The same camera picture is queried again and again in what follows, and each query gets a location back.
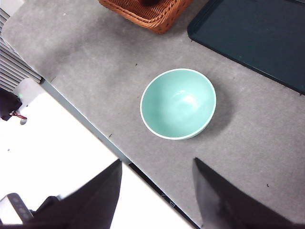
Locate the teal ribbed bowl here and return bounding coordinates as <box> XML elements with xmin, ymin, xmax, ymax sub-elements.
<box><xmin>140</xmin><ymin>68</ymin><xmax>217</xmax><ymax>141</ymax></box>

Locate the dark red plum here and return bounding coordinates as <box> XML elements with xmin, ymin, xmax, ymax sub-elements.
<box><xmin>139</xmin><ymin>0</ymin><xmax>159</xmax><ymax>7</ymax></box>

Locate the red wire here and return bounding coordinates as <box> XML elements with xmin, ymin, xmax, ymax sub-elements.
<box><xmin>9</xmin><ymin>112</ymin><xmax>28</xmax><ymax>120</ymax></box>

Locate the black rectangular tray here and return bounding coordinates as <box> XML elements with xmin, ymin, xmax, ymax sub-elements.
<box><xmin>187</xmin><ymin>0</ymin><xmax>305</xmax><ymax>95</ymax></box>

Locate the grey box with buttons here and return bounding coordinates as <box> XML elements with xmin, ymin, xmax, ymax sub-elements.
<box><xmin>0</xmin><ymin>192</ymin><xmax>34</xmax><ymax>225</ymax></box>

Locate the grey ribbed panel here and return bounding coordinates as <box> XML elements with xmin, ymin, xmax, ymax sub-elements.
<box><xmin>0</xmin><ymin>8</ymin><xmax>43</xmax><ymax>93</ymax></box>

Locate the brown wicker basket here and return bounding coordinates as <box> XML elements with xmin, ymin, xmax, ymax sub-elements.
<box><xmin>98</xmin><ymin>0</ymin><xmax>193</xmax><ymax>34</ymax></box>

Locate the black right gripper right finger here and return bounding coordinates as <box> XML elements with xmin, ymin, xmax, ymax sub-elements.
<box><xmin>192</xmin><ymin>157</ymin><xmax>305</xmax><ymax>229</ymax></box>

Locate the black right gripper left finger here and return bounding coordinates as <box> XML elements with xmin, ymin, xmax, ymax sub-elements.
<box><xmin>0</xmin><ymin>159</ymin><xmax>122</xmax><ymax>229</ymax></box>

